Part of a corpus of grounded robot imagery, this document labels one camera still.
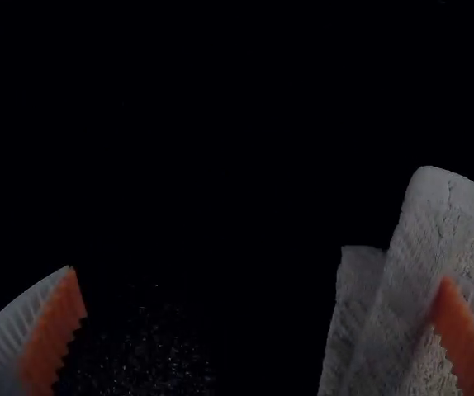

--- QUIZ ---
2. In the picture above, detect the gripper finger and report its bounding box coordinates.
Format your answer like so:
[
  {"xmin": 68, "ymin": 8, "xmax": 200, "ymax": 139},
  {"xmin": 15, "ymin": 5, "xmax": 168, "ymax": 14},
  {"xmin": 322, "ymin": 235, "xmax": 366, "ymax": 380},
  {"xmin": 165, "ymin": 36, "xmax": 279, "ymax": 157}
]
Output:
[
  {"xmin": 0, "ymin": 265, "xmax": 89, "ymax": 396},
  {"xmin": 426, "ymin": 275, "xmax": 474, "ymax": 396}
]

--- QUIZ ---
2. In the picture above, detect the pale towel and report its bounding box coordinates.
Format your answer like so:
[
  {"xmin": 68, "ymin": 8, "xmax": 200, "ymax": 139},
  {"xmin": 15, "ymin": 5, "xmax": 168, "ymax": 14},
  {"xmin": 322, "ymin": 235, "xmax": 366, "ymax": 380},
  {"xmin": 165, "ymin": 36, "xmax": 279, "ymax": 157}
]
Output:
[{"xmin": 317, "ymin": 165, "xmax": 474, "ymax": 396}]

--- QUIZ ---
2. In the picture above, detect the black mat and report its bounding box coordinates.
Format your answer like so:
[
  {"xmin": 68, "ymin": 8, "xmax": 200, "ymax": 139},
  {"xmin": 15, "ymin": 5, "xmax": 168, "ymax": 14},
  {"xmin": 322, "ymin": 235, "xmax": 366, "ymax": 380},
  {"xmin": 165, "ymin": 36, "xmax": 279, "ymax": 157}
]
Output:
[{"xmin": 0, "ymin": 0, "xmax": 474, "ymax": 396}]

